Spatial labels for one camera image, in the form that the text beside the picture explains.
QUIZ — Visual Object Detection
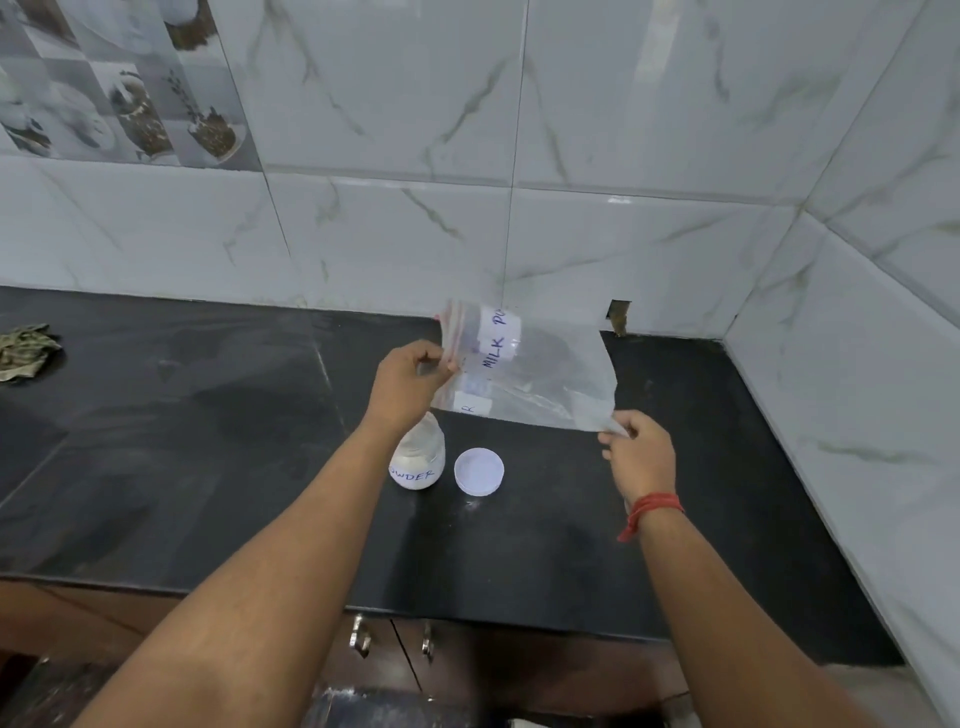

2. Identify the person's right hand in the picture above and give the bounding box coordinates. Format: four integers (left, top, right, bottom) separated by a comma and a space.
597, 409, 681, 513

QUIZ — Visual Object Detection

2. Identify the person's left hand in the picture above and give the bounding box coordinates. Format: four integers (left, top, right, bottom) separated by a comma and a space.
363, 339, 461, 448

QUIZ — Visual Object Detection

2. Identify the clear plastic zip bag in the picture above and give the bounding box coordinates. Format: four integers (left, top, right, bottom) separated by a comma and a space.
436, 297, 633, 441

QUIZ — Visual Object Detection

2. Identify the person's left forearm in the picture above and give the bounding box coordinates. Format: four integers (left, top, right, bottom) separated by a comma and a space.
71, 420, 423, 728

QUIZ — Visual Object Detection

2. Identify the person's right forearm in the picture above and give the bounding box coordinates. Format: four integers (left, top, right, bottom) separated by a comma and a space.
636, 498, 883, 728

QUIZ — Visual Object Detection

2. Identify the red thread wristband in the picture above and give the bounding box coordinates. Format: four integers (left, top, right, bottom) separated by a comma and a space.
616, 492, 686, 544

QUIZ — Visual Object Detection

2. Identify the clear jar with white powder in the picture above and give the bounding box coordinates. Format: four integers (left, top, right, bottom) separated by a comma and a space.
387, 410, 447, 493

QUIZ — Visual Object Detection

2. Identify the white round jar lid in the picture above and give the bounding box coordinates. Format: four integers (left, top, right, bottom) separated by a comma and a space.
453, 447, 506, 497

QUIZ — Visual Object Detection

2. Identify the brown wooden cabinet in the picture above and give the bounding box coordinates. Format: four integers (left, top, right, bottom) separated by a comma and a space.
0, 576, 693, 728

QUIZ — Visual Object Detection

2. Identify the grey metal container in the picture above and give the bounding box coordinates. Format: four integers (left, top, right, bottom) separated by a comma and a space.
303, 678, 430, 728

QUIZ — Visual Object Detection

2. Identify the crumpled green patterned cloth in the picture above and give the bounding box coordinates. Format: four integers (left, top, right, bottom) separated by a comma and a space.
0, 323, 66, 386

